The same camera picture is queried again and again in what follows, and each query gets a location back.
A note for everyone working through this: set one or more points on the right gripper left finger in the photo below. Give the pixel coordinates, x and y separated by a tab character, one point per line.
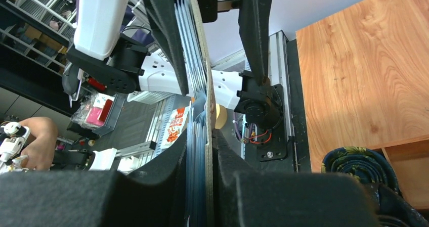
152	195

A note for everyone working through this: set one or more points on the rolled tie bottom centre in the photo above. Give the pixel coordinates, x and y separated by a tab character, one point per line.
391	209

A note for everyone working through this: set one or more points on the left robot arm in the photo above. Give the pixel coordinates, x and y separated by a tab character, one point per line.
101	49

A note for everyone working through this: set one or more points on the snack packet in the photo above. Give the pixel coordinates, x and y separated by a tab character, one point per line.
176	124

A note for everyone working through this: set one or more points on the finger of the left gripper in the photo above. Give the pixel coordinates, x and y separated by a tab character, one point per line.
254	33
162	19

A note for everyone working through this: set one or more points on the grey card holder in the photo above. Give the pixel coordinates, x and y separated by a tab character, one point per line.
199	163

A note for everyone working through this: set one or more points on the rolled tie bottom left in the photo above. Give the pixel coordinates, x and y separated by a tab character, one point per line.
365	165

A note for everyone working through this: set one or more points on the operator hand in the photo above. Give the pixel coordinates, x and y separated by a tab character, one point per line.
41	143

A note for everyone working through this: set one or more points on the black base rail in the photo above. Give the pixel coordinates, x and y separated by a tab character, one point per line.
274	113

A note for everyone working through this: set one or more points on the rolled tie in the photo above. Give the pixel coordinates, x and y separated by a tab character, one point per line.
391	209
365	165

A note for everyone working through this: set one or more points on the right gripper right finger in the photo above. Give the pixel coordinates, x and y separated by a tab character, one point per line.
248	197

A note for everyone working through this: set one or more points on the wooden compartment tray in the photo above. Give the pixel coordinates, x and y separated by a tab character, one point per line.
409	160

